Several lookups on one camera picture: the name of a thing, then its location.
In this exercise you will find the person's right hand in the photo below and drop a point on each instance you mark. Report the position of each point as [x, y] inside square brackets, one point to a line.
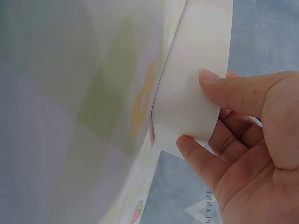
[261, 163]

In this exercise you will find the white printed paper sheet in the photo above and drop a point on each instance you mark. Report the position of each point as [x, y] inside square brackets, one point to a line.
[182, 98]

